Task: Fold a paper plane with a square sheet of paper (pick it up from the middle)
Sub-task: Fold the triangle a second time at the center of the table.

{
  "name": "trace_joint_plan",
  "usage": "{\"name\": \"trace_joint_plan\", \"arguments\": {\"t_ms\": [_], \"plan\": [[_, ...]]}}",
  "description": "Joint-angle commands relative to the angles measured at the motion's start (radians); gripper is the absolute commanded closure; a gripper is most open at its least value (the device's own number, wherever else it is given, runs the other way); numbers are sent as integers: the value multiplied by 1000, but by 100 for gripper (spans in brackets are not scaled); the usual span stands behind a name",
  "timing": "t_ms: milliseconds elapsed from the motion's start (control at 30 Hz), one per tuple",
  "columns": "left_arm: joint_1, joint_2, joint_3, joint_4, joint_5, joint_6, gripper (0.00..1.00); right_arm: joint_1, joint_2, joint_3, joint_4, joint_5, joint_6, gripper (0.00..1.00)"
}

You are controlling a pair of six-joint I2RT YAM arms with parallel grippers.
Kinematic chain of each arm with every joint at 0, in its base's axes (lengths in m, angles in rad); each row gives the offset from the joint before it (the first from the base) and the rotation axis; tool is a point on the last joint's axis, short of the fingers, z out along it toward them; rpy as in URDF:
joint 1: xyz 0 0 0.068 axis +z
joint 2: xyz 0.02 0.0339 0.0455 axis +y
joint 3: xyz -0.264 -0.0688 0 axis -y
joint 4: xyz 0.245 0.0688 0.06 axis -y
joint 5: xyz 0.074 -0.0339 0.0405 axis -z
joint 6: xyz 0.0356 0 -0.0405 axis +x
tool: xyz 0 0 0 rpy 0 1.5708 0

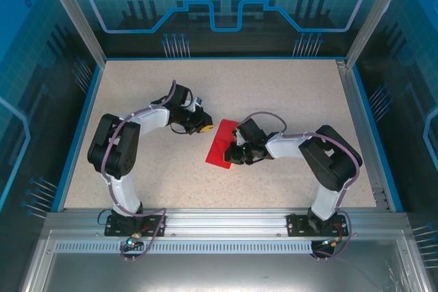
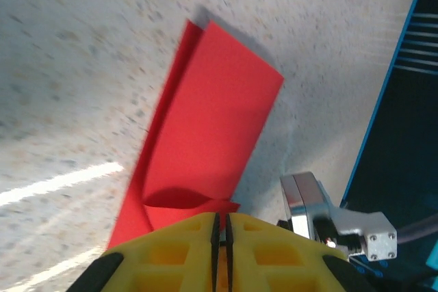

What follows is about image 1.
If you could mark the red cloth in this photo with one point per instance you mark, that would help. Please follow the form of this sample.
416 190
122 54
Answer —
215 150

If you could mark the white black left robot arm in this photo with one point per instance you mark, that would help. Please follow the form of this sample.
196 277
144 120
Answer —
118 145

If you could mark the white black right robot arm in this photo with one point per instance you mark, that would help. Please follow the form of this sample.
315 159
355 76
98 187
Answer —
328 158

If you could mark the sheet metal tray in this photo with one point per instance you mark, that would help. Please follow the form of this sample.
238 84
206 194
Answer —
222 271

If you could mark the blue table edge strip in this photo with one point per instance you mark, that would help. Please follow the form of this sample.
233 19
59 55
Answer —
375 134
86 117

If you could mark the small green LED connector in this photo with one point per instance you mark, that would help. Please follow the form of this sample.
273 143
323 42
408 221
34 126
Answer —
330 242
131 241

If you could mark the blue printed side panel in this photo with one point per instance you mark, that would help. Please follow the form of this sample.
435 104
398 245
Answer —
27 66
410 66

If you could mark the long aluminium base rail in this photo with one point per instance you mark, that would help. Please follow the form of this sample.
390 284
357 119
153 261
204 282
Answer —
222 222

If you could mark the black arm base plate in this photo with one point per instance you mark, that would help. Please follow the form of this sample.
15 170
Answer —
296 227
111 232

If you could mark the aluminium side rail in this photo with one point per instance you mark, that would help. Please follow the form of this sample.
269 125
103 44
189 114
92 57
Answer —
362 117

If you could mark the aluminium frame post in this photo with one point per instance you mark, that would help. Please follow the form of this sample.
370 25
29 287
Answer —
76 15
373 15

